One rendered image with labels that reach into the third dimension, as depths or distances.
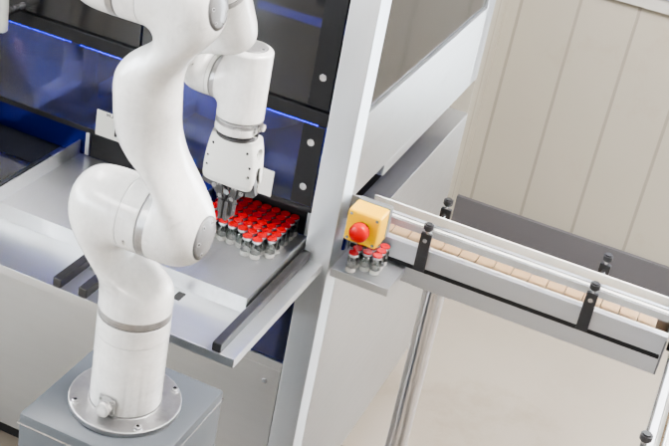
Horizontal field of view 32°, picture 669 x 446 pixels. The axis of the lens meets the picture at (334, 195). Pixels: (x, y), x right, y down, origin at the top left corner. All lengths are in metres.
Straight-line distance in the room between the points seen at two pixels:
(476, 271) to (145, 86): 1.03
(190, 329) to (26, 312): 0.82
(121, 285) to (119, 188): 0.16
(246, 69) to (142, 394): 0.56
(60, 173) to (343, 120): 0.69
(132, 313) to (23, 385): 1.23
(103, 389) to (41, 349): 1.01
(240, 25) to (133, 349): 0.54
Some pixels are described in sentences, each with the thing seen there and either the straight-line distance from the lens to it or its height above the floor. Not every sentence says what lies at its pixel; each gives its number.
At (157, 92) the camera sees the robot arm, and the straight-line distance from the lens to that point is 1.66.
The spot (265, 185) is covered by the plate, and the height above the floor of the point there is 1.01.
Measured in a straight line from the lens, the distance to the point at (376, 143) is 2.49.
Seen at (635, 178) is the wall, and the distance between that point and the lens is 4.38.
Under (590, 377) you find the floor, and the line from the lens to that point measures 3.95.
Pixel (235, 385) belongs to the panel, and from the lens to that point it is 2.72.
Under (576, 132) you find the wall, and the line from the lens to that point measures 4.35.
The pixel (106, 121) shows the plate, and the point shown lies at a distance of 2.58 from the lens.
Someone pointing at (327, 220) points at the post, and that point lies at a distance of 2.41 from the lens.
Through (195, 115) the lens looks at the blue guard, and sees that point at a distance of 2.46.
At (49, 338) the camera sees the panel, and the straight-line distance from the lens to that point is 2.95.
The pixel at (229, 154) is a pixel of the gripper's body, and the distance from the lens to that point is 2.08.
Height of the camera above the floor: 2.15
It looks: 28 degrees down
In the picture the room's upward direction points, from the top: 11 degrees clockwise
